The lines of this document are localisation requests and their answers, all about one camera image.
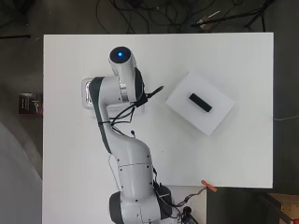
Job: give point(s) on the orange clamp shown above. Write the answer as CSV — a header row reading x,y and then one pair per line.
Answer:
x,y
209,185

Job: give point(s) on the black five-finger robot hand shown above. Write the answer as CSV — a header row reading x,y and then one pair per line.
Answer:
x,y
154,91

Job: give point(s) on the black power box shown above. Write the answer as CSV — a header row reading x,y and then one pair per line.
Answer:
x,y
187,215

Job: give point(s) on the black block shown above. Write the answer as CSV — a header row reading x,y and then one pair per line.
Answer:
x,y
200,102

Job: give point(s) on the wooden box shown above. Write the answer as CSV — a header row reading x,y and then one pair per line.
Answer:
x,y
285,208

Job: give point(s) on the plain white flat box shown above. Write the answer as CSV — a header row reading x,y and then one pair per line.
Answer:
x,y
218,105

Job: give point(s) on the white seven-joint robot arm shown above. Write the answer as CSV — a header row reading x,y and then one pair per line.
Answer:
x,y
134,161

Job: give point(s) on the black pole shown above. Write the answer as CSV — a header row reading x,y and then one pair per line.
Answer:
x,y
15,36

